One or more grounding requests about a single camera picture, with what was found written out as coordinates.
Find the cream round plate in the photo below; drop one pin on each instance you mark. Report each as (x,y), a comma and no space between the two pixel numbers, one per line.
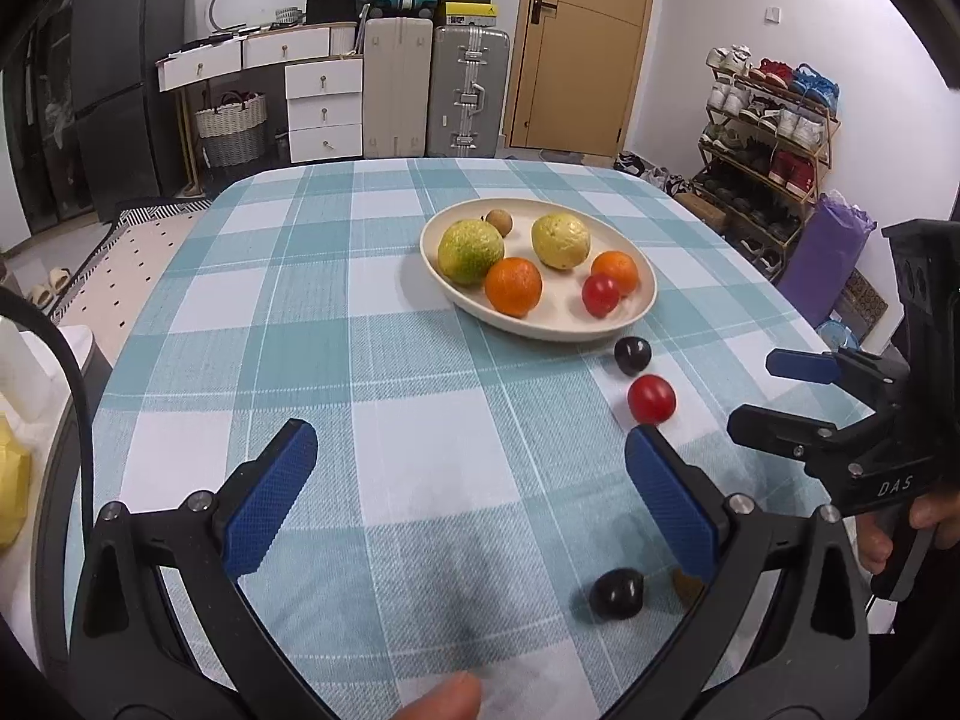
(559,307)

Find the shoes beside door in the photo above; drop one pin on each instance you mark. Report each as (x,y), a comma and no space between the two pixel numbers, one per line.
(649,172)

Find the white desk with drawers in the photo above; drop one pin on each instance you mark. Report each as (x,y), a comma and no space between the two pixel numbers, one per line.
(247,56)

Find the small yellow-orange loquat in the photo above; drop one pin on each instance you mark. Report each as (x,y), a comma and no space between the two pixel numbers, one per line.
(686,589)

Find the dark glass sliding door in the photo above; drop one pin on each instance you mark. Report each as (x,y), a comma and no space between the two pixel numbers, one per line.
(41,120)

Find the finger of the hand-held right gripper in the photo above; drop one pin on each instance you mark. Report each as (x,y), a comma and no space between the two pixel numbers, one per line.
(780,431)
(802,365)

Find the teal checked tablecloth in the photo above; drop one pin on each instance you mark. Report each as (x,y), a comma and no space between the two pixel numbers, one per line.
(337,360)

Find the person's left hand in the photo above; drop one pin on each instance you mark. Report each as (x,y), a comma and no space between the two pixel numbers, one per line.
(448,699)

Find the wooden door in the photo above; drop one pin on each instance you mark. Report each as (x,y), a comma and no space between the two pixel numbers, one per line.
(585,45)

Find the purple bag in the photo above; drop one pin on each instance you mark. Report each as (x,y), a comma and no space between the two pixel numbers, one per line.
(821,251)

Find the wooden shoe rack with shoes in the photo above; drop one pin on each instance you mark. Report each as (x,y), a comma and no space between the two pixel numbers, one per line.
(765,142)

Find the beige suitcase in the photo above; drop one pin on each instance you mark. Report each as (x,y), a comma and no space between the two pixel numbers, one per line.
(397,86)

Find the white paper roll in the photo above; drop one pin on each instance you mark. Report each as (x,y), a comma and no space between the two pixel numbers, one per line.
(26,375)

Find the yellow-green guava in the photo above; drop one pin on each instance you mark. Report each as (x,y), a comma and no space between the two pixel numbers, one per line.
(470,251)

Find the dark purple plum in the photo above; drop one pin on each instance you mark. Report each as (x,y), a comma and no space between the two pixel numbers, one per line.
(632,355)
(616,594)

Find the large orange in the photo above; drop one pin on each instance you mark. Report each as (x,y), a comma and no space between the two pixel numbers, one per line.
(514,287)

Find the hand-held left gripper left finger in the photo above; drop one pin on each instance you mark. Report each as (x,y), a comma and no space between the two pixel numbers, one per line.
(274,499)

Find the black box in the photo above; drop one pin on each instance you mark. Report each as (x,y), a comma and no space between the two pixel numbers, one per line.
(334,7)

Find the person's right hand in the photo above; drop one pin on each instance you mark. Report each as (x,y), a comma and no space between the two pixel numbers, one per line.
(871,544)

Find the yellow guava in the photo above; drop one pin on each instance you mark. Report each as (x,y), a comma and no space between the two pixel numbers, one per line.
(561,241)

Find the brown longan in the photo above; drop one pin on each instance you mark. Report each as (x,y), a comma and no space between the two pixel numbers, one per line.
(499,223)

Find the white drawer cabinet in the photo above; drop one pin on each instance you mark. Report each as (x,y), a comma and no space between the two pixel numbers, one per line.
(324,111)

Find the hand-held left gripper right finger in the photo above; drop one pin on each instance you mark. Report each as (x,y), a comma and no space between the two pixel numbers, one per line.
(671,502)

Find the silver grey suitcase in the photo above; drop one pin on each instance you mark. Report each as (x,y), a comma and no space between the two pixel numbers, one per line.
(469,90)

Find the dark grey refrigerator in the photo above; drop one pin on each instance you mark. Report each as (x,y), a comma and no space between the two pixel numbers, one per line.
(124,82)

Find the small orange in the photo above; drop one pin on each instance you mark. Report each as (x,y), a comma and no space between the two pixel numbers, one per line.
(619,270)

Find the red cherry tomato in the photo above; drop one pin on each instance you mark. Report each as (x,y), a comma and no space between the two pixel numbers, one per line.
(651,399)
(601,296)

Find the woven laundry basket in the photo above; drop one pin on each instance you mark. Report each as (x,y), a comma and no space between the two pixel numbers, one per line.
(232,131)

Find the brown patterned box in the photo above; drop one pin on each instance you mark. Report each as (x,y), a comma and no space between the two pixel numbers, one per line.
(862,300)

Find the dotted cream rug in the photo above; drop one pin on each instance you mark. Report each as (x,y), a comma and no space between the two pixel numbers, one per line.
(127,270)

